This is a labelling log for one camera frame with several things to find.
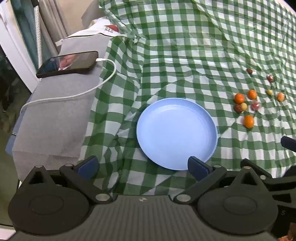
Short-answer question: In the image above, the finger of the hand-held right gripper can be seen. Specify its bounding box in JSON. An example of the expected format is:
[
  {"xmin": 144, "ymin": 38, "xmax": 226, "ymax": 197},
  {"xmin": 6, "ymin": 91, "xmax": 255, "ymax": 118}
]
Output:
[
  {"xmin": 240, "ymin": 159, "xmax": 296, "ymax": 207},
  {"xmin": 281, "ymin": 136, "xmax": 296, "ymax": 153}
]

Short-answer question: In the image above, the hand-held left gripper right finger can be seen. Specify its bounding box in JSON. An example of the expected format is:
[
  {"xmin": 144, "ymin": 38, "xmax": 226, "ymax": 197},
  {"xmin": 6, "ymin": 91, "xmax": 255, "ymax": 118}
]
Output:
[{"xmin": 173, "ymin": 156, "xmax": 269, "ymax": 204}]

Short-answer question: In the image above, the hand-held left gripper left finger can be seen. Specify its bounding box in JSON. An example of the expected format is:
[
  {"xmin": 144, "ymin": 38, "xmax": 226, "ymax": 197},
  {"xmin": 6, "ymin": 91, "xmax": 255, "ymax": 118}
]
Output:
[{"xmin": 18, "ymin": 156, "xmax": 113, "ymax": 204}]

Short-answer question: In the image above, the blue plate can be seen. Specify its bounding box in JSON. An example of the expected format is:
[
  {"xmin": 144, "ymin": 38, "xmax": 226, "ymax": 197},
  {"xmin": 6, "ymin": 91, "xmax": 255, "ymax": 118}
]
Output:
[{"xmin": 136, "ymin": 98, "xmax": 218, "ymax": 171}]

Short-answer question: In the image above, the grey fabric cover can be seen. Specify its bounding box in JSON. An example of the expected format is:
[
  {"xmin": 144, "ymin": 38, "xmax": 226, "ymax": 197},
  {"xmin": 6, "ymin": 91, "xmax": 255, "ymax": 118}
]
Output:
[{"xmin": 11, "ymin": 35, "xmax": 112, "ymax": 183}]

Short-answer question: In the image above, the black smartphone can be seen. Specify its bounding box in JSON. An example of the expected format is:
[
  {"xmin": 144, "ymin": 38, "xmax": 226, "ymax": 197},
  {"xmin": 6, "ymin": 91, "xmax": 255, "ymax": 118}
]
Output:
[{"xmin": 36, "ymin": 51, "xmax": 99, "ymax": 79}]

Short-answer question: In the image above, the green checked tablecloth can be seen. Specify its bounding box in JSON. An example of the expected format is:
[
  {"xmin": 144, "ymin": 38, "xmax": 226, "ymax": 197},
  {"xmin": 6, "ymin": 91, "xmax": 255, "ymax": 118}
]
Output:
[{"xmin": 79, "ymin": 0, "xmax": 296, "ymax": 195}]

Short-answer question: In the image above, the white dotted pole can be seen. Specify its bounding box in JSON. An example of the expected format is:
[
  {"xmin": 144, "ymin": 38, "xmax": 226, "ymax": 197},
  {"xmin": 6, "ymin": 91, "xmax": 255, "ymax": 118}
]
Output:
[{"xmin": 35, "ymin": 0, "xmax": 43, "ymax": 67}]

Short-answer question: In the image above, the white printed pillow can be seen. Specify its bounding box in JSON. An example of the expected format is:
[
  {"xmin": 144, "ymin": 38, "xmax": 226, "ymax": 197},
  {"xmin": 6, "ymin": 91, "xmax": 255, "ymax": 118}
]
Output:
[{"xmin": 55, "ymin": 17, "xmax": 119, "ymax": 47}]

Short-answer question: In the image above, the grey curtain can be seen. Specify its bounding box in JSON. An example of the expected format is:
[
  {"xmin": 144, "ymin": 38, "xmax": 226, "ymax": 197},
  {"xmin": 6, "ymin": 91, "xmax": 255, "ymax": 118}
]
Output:
[{"xmin": 38, "ymin": 0, "xmax": 70, "ymax": 54}]

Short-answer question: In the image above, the white charging cable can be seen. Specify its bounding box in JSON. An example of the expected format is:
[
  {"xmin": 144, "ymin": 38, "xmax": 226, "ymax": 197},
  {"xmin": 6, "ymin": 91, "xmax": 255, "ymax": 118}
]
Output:
[{"xmin": 20, "ymin": 58, "xmax": 116, "ymax": 114}]

